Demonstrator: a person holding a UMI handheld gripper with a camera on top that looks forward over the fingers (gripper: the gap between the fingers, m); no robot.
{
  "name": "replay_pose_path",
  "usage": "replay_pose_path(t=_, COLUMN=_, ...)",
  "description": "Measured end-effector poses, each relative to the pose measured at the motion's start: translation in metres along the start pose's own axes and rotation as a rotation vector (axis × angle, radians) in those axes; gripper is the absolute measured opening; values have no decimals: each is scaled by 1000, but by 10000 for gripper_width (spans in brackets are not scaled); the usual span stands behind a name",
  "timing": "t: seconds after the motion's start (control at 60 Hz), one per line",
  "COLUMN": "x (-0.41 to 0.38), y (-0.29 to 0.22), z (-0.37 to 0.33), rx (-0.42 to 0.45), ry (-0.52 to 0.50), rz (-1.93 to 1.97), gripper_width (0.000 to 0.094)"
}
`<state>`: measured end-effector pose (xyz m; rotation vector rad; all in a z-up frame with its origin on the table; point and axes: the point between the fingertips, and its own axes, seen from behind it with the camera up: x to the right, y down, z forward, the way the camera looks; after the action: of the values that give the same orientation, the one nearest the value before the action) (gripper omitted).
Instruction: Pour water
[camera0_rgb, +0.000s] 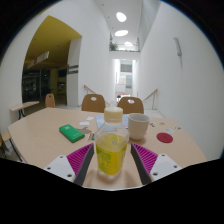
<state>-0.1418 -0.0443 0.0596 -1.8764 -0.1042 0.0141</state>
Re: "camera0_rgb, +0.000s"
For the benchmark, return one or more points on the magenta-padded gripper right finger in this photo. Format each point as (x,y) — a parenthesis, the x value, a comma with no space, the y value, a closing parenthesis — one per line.
(163,166)

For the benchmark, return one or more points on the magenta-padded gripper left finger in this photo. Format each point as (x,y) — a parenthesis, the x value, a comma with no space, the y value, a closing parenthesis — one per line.
(61,166)

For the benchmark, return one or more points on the clear bottle with yellow drink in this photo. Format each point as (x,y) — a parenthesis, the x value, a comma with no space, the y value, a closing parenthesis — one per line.
(111,153)

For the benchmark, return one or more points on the flat round red coaster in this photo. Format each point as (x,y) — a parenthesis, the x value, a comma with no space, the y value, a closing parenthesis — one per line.
(164,137)

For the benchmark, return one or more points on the green box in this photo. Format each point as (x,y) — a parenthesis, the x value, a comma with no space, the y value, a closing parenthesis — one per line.
(71,132)

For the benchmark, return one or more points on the beige cup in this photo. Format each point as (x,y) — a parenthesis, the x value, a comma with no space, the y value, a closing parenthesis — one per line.
(138,126)

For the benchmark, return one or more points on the small white card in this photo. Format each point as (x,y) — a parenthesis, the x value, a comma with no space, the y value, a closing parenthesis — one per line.
(84,123)
(90,118)

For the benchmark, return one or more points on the small wooden side table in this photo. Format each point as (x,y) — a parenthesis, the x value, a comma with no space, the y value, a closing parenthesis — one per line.
(23,106)

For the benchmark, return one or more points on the wooden stair handrail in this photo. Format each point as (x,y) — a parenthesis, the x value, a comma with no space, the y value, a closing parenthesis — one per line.
(150,94)
(89,89)

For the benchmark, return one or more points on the white hanging sign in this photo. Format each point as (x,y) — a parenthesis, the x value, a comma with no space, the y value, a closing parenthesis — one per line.
(38,59)

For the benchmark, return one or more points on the green potted plant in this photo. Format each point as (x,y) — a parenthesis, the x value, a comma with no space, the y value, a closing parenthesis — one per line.
(113,46)

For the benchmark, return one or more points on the oval ceiling lights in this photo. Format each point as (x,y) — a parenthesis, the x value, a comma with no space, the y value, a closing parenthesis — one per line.
(121,32)

